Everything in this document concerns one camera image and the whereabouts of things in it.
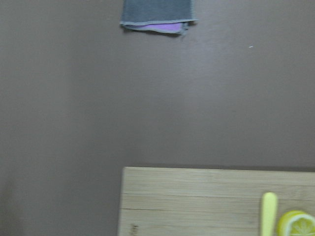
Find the bamboo cutting board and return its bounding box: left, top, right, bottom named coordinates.
left=118, top=167, right=315, bottom=236

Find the grey purple folded cloth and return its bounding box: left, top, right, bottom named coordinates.
left=120, top=0, right=197, bottom=35

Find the yellow plastic knife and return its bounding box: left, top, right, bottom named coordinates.
left=259, top=192, right=278, bottom=236

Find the lemon half near knife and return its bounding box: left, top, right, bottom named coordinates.
left=277, top=210, right=315, bottom=236

